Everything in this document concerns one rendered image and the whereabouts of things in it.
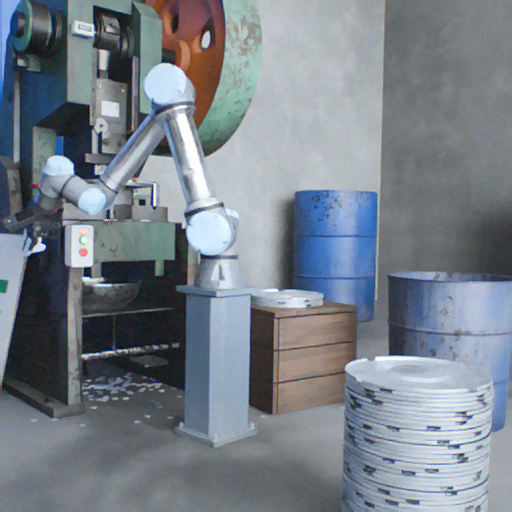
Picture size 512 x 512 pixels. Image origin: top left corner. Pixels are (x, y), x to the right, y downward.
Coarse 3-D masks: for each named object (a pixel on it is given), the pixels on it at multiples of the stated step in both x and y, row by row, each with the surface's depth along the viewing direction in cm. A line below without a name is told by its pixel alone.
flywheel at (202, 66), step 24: (168, 0) 269; (192, 0) 256; (216, 0) 239; (168, 24) 271; (192, 24) 256; (216, 24) 239; (168, 48) 263; (192, 48) 256; (216, 48) 239; (192, 72) 257; (216, 72) 239; (168, 144) 264
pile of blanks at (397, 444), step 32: (352, 384) 123; (352, 416) 123; (384, 416) 117; (416, 416) 116; (448, 416) 114; (480, 416) 116; (352, 448) 123; (384, 448) 117; (416, 448) 114; (448, 448) 114; (480, 448) 118; (352, 480) 124; (384, 480) 117; (416, 480) 114; (448, 480) 114; (480, 480) 118
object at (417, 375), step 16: (352, 368) 132; (368, 368) 132; (384, 368) 132; (400, 368) 130; (416, 368) 130; (432, 368) 130; (448, 368) 133; (368, 384) 119; (384, 384) 119; (400, 384) 119; (416, 384) 119; (432, 384) 119; (448, 384) 119; (464, 384) 120; (480, 384) 120
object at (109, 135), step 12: (108, 84) 234; (120, 84) 237; (108, 96) 234; (120, 96) 237; (108, 108) 234; (120, 108) 238; (96, 120) 230; (108, 120) 235; (120, 120) 238; (84, 132) 235; (96, 132) 231; (108, 132) 232; (120, 132) 238; (84, 144) 235; (96, 144) 232; (108, 144) 231; (120, 144) 234
